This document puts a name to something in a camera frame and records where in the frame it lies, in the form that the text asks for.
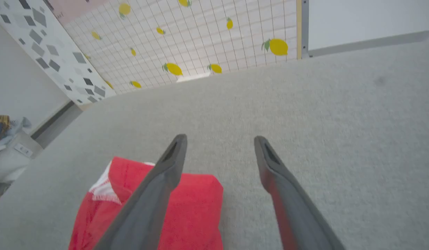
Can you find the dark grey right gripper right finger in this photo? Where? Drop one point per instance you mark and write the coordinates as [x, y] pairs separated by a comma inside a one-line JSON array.
[[297, 215]]

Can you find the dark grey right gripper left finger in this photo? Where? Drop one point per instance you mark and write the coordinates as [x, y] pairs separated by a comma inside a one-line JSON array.
[[148, 208]]

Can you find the red knit garment white lining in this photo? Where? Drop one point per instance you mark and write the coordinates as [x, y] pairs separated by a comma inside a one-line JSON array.
[[197, 215]]

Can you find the grey fabric sofa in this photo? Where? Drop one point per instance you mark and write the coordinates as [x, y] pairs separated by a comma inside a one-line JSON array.
[[304, 121]]

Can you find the white laundry basket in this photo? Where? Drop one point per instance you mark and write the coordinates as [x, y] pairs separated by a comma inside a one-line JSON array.
[[13, 163]]

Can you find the grey blue garment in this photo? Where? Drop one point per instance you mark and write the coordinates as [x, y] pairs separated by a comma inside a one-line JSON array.
[[16, 130]]

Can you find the yellow plaid garment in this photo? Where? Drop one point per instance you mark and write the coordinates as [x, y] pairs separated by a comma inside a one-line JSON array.
[[0, 121]]

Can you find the grey terrazzo print panel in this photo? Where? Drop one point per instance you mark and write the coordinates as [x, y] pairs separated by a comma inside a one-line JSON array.
[[58, 59]]

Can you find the lemon print grid panel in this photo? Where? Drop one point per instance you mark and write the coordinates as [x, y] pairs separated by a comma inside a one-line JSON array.
[[200, 38]]

